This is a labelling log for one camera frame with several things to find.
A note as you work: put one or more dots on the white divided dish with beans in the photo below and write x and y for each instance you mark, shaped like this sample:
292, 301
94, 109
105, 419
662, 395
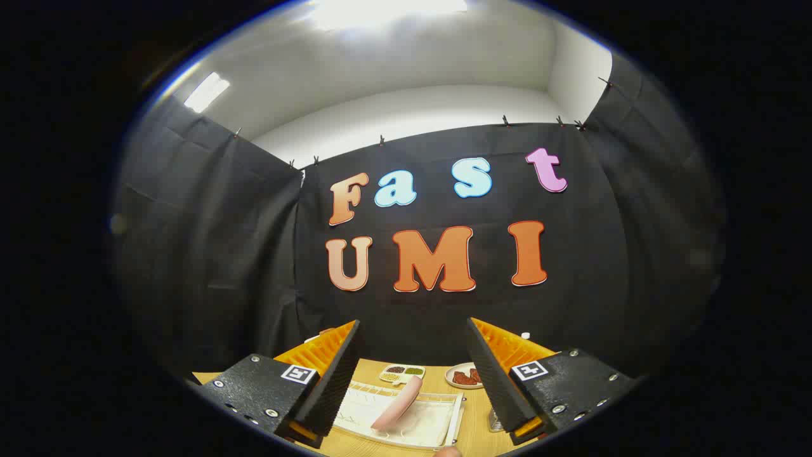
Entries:
402, 374

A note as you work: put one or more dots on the red meat piece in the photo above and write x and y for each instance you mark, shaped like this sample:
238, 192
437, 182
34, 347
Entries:
461, 379
475, 375

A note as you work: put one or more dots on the white round plate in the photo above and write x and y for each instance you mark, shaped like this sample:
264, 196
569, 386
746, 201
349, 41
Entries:
449, 376

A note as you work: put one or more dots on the pink plate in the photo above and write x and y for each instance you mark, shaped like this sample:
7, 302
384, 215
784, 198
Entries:
398, 405

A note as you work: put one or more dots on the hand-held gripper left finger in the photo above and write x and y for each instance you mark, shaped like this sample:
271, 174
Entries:
336, 381

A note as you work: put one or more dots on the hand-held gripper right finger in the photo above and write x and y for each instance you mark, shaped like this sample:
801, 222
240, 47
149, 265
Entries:
495, 374

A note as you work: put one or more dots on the black backdrop cloth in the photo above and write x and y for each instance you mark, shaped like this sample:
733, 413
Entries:
254, 254

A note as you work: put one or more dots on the white drain tray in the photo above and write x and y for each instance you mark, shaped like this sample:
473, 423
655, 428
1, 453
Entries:
425, 422

